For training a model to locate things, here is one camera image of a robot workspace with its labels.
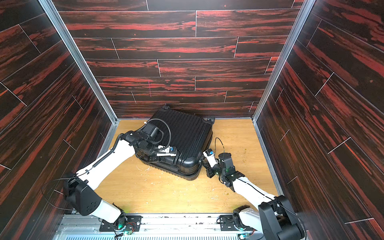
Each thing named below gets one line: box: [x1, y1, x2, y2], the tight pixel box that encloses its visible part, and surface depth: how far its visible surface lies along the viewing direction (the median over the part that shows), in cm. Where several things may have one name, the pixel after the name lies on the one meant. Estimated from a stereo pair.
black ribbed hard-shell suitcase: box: [135, 105, 215, 181], surface depth 78 cm
